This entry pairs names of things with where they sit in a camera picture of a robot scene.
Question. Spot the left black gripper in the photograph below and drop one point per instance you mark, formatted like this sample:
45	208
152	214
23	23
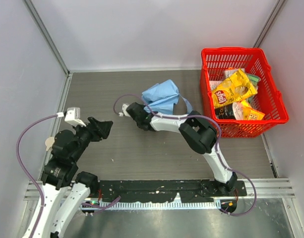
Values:
94	129

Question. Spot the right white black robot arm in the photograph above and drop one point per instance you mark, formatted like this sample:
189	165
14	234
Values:
199	134

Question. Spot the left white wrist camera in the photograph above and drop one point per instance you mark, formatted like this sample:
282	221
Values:
72	117

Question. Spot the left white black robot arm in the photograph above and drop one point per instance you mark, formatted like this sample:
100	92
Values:
63	189

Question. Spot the black snack bag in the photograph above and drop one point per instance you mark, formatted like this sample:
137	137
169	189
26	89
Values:
226	112

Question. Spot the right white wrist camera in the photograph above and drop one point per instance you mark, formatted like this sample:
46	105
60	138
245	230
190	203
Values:
124	112

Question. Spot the white red snack packet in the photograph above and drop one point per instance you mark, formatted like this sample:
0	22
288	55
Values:
214	84

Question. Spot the yellow Lays chip bag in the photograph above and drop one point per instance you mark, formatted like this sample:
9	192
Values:
235	88

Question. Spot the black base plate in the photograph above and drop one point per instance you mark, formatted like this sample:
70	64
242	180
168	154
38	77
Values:
162	191

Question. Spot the green snack packet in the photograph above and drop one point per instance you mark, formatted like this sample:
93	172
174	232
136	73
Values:
254	79

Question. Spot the light blue folding umbrella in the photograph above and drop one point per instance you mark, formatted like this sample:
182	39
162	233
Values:
162	97

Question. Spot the aluminium front rail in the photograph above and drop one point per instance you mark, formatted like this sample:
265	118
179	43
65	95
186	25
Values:
175	205

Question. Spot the yellow orange snack bag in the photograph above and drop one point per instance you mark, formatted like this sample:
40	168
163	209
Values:
244	111

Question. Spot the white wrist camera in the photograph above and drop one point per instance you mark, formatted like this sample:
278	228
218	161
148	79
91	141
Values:
72	117
124	112

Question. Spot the red plastic shopping basket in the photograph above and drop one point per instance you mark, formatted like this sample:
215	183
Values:
268	99

